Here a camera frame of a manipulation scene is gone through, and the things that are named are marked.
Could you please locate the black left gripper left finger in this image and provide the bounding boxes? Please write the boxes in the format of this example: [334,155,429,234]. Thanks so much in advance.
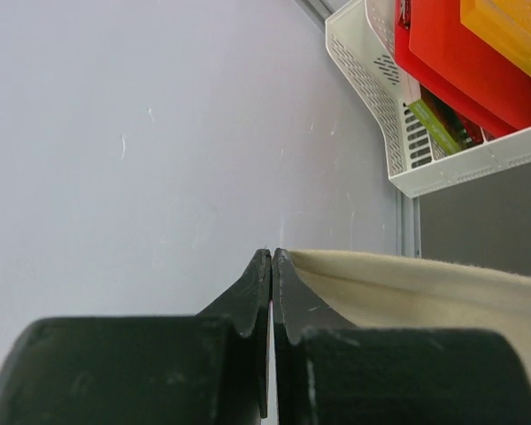
[0,249,271,424]

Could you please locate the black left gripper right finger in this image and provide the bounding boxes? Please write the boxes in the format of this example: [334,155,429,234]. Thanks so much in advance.
[272,249,531,424]

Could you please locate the beige t shirt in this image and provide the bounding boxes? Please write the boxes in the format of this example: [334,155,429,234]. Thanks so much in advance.
[289,250,531,367]

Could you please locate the green booklet in rack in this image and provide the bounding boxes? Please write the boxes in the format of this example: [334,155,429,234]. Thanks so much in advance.
[404,83,484,155]

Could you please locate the white file organizer rack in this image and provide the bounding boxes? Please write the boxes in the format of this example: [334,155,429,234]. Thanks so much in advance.
[325,1,531,198]

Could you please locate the red plastic folder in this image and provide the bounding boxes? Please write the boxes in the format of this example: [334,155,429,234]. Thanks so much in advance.
[394,1,531,137]

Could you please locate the orange plastic folder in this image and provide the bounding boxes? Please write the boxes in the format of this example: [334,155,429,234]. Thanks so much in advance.
[460,0,531,77]

